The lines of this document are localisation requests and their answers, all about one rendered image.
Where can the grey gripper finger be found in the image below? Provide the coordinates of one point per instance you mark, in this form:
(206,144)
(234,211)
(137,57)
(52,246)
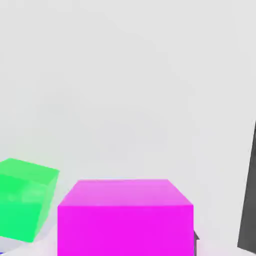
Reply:
(195,244)

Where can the small magenta cube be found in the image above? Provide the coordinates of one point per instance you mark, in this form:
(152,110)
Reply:
(124,228)

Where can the small green cube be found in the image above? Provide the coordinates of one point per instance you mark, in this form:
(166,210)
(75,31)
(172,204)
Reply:
(22,210)

